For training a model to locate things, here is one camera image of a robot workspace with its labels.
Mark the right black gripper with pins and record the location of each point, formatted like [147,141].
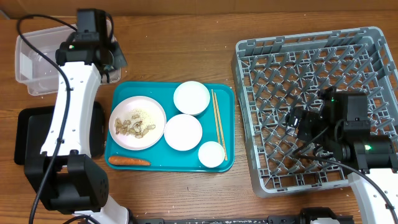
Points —
[308,123]

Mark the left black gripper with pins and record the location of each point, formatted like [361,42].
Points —
[118,59]

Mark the small white cup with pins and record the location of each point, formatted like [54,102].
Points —
[211,154]

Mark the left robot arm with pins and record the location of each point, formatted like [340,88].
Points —
[64,175]

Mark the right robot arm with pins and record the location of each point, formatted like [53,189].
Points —
[340,134]

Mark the grey dishwasher rack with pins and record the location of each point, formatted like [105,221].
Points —
[272,75]

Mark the clear plastic bin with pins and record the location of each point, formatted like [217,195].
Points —
[40,77]

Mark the right wooden chopstick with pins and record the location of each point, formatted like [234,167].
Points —
[220,126]

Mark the wooden chopstick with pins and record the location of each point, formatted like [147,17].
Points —
[216,117]
[220,126]

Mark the left wooden chopstick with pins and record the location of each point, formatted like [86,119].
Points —
[216,117]

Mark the white plate with food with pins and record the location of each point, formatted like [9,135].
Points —
[138,102]

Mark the peanut shells and rice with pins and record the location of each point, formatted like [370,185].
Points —
[137,123]

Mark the teal serving tray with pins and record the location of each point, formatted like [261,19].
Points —
[161,156]

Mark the black plastic bin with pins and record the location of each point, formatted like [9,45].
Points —
[33,126]

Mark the white bowl upper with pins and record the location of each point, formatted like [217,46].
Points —
[191,98]

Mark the white bowl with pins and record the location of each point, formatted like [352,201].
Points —
[191,98]
[183,132]

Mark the white bowl middle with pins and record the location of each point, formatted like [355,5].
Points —
[183,132]

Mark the orange carrot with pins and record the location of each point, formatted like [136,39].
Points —
[127,161]

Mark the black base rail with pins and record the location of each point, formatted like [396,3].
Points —
[312,215]

